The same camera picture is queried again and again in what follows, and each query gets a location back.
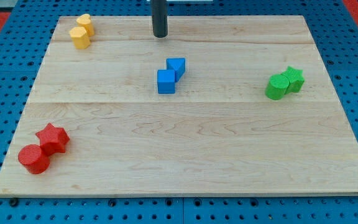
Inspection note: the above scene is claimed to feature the green cylinder block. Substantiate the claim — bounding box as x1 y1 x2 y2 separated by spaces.
265 74 290 100

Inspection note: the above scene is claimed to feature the yellow heart block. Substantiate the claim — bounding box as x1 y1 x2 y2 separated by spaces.
76 14 94 36

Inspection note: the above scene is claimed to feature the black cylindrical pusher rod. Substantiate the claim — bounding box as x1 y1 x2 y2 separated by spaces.
151 0 168 38

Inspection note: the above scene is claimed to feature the wooden board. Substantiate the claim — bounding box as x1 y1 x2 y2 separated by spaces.
0 16 358 198

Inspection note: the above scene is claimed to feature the blue triangle block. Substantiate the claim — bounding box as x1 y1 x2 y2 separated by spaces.
166 58 186 82

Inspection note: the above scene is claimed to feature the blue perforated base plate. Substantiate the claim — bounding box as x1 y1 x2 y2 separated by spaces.
0 0 358 223

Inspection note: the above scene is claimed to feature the green star block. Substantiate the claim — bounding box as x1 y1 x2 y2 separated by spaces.
282 66 305 94

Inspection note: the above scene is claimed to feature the red cylinder block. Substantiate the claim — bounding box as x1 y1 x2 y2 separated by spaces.
18 144 50 174

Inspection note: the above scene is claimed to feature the yellow hexagon block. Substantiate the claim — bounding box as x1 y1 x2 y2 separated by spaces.
69 27 90 49

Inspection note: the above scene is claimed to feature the blue cube block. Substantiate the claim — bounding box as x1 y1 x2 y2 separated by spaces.
157 70 175 94

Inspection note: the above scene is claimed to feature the red star block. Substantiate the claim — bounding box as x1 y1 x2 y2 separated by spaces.
35 123 70 156

